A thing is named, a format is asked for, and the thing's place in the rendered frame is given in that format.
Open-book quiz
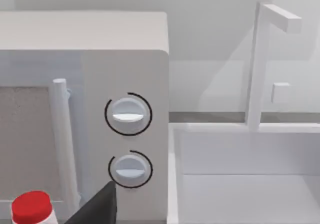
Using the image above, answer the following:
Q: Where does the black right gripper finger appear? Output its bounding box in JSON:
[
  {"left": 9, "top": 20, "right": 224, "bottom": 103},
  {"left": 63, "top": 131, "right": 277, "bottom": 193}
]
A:
[{"left": 63, "top": 180, "right": 118, "bottom": 224}]

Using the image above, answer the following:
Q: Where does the white microwave knob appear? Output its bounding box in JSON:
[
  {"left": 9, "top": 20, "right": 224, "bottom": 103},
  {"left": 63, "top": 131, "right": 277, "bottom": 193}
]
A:
[
  {"left": 112, "top": 155, "right": 147, "bottom": 184},
  {"left": 109, "top": 97, "right": 147, "bottom": 131}
]

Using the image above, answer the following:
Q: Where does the white bottle with red cap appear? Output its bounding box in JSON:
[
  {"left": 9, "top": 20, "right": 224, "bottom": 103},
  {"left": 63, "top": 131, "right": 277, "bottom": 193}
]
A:
[{"left": 10, "top": 190, "right": 59, "bottom": 224}]

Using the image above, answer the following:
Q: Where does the pale microwave oven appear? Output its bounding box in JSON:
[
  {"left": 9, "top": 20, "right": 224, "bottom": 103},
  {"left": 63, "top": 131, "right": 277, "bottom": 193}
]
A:
[{"left": 0, "top": 11, "right": 170, "bottom": 224}]

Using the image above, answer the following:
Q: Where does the white sink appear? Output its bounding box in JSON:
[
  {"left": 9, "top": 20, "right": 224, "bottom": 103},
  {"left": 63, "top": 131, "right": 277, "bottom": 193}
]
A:
[{"left": 166, "top": 122, "right": 320, "bottom": 224}]

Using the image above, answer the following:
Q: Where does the tall white tap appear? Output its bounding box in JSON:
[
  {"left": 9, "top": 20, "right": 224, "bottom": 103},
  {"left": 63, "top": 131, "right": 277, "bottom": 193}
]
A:
[{"left": 244, "top": 1, "right": 303, "bottom": 130}]

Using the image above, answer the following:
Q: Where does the white microwave door handle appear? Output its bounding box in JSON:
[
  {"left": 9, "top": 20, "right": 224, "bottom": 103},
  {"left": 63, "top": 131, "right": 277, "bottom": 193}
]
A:
[{"left": 51, "top": 78, "right": 82, "bottom": 211}]

